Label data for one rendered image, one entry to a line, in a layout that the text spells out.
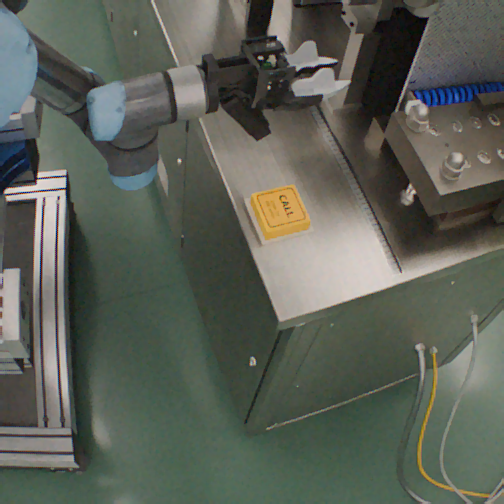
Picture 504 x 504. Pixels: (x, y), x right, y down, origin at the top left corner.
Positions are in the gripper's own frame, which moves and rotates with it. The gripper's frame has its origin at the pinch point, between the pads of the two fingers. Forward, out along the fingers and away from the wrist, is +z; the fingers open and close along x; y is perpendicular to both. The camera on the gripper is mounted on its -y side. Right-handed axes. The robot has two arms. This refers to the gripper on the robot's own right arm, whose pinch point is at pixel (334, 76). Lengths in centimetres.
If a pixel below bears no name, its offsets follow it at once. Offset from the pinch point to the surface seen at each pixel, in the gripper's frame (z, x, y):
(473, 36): 24.3, -0.2, 6.9
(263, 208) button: -12.5, -9.4, -16.6
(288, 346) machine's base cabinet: -12.6, -25.9, -31.4
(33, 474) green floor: -73, -20, -109
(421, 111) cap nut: 11.8, -7.5, -2.0
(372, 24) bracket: 9.4, 7.1, 3.7
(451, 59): 21.5, -0.2, 1.4
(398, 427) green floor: 31, -37, -109
